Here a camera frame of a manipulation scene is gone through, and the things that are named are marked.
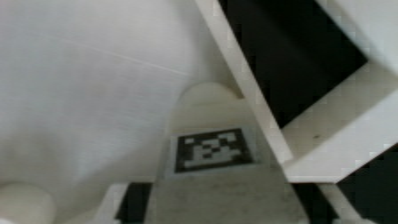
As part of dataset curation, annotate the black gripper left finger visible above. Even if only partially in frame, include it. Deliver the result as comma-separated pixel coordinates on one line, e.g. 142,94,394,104
90,181,156,224

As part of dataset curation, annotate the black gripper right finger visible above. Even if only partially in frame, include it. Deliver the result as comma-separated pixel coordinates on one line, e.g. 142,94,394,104
291,182,375,224

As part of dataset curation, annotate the white table leg with tag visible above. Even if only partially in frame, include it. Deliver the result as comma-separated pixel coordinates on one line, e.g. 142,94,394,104
144,82,309,224

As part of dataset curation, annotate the white square tabletop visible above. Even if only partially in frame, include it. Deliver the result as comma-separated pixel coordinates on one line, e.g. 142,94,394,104
0,0,298,224

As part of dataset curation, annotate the white U-shaped obstacle fence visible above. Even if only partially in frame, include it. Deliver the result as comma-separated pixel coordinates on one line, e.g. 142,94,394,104
282,0,398,183

